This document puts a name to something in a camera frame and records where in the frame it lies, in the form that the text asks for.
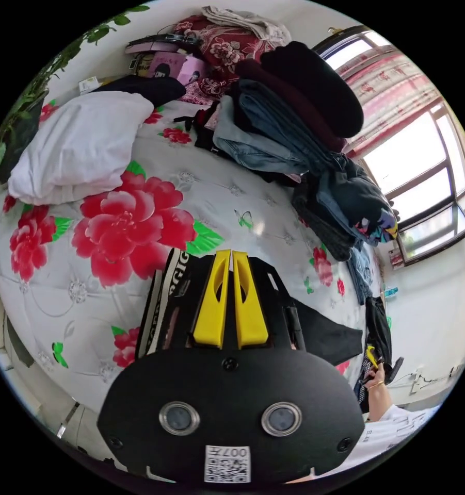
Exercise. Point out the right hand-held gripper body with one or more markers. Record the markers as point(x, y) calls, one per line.
point(395, 368)

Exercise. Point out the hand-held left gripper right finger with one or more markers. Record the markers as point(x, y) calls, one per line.
point(251, 309)

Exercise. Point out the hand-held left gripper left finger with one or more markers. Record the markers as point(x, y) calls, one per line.
point(212, 305)

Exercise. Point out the black pants with striped waistband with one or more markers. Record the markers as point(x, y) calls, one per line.
point(327, 332)

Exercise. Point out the person's right forearm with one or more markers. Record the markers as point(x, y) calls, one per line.
point(380, 402)

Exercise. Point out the person's right hand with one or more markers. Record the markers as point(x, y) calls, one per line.
point(374, 377)

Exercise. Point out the person's body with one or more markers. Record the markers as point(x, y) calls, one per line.
point(387, 437)

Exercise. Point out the bed with red floral sheet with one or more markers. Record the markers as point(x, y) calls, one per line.
point(232, 193)

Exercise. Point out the pile of clothes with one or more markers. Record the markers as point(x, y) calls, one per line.
point(282, 127)

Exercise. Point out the window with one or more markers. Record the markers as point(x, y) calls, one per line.
point(414, 162)

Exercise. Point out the white pillow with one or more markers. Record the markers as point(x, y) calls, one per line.
point(77, 151)

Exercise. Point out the dark folded garment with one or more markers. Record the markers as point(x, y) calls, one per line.
point(147, 89)

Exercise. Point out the red floral quilt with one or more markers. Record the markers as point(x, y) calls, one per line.
point(224, 50)

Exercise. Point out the pink red curtain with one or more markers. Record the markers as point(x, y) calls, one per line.
point(391, 89)

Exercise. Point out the grey cloth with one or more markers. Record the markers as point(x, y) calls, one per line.
point(251, 23)

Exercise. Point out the green climbing plant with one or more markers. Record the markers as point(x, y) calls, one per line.
point(66, 56)

